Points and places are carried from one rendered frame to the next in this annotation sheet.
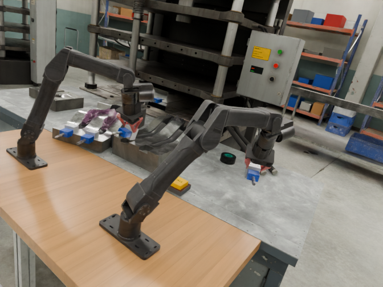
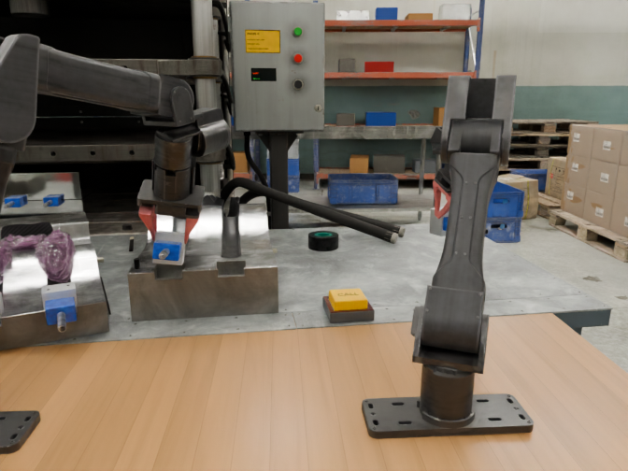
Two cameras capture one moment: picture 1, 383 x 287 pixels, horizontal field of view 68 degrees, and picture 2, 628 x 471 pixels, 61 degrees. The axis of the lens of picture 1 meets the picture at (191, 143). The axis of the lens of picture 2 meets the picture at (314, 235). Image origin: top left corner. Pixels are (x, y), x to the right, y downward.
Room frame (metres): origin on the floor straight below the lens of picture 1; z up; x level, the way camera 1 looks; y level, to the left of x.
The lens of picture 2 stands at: (0.29, 0.60, 1.19)
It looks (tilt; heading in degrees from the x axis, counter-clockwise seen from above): 15 degrees down; 324
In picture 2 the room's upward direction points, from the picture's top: straight up
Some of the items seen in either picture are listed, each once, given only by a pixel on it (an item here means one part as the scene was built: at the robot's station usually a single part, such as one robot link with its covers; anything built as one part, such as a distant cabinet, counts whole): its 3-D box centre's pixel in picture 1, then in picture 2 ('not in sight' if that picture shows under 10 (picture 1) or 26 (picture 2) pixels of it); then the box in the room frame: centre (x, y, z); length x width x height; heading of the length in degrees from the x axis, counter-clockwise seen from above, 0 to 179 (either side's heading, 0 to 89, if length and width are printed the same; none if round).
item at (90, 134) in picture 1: (86, 139); (61, 312); (1.16, 0.47, 0.86); 0.13 x 0.05 x 0.05; 170
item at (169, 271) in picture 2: (127, 143); (170, 277); (1.17, 0.28, 0.87); 0.05 x 0.05 x 0.04; 63
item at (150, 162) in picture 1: (167, 138); (209, 244); (1.35, 0.12, 0.87); 0.50 x 0.26 x 0.14; 153
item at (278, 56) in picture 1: (246, 144); (278, 224); (1.88, -0.38, 0.74); 0.31 x 0.22 x 1.47; 63
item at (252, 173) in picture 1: (252, 176); (461, 225); (0.97, -0.25, 0.93); 0.13 x 0.05 x 0.05; 175
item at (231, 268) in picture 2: (146, 151); (231, 274); (1.13, 0.19, 0.87); 0.05 x 0.05 x 0.04; 63
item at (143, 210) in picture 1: (135, 205); (449, 337); (0.68, 0.12, 0.90); 0.09 x 0.06 x 0.06; 34
